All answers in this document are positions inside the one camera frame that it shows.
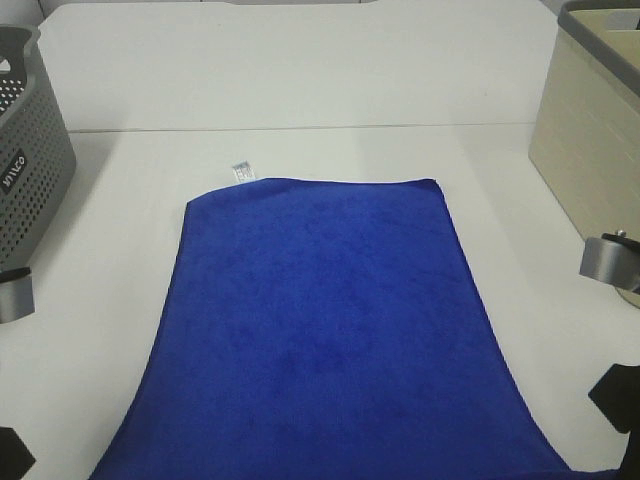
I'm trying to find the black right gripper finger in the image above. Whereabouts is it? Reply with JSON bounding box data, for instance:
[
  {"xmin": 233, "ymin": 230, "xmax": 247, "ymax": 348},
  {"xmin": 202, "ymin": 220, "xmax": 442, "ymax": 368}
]
[{"xmin": 588, "ymin": 364, "xmax": 639, "ymax": 433}]

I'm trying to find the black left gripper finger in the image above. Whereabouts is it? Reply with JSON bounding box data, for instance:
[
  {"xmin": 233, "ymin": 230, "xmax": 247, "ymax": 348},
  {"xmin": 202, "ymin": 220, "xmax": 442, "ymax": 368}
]
[{"xmin": 0, "ymin": 427, "xmax": 36, "ymax": 475}]

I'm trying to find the blue microfibre towel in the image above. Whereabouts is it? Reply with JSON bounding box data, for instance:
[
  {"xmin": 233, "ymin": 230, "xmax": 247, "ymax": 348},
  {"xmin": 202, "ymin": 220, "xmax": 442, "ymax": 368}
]
[{"xmin": 88, "ymin": 159, "xmax": 640, "ymax": 480}]

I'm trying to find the beige bin with grey rim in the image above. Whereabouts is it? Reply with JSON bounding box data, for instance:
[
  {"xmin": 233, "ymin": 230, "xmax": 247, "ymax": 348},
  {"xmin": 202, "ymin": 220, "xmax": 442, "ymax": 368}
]
[{"xmin": 528, "ymin": 0, "xmax": 640, "ymax": 307}]

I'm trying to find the grey perforated plastic basket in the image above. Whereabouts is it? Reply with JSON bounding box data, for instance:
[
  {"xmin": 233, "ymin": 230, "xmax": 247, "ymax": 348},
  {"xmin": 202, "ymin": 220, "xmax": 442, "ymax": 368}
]
[{"xmin": 1, "ymin": 25, "xmax": 76, "ymax": 271}]

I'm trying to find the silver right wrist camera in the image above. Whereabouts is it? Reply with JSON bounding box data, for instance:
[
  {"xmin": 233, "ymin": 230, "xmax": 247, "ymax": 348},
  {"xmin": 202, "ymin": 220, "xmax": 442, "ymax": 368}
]
[{"xmin": 579, "ymin": 231, "xmax": 639, "ymax": 294}]

